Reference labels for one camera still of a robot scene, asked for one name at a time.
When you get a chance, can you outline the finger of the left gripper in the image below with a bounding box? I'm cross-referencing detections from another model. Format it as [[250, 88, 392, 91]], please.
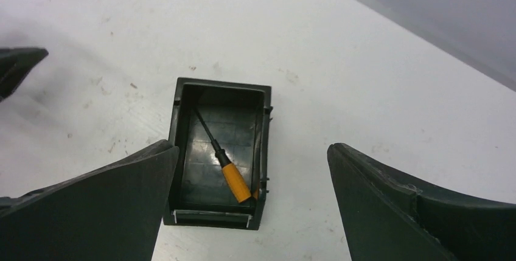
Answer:
[[1, 47, 49, 100]]

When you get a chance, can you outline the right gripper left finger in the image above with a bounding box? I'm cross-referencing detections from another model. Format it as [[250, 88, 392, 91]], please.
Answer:
[[1, 140, 179, 260]]

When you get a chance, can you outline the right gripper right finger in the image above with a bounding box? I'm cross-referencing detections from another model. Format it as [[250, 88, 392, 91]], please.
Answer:
[[327, 143, 515, 260]]

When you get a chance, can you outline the orange handled screwdriver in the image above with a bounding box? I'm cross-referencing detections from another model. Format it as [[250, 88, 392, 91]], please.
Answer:
[[193, 107, 252, 204]]

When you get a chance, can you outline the black plastic bin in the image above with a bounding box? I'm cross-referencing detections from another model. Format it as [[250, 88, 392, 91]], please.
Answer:
[[163, 77, 273, 231]]

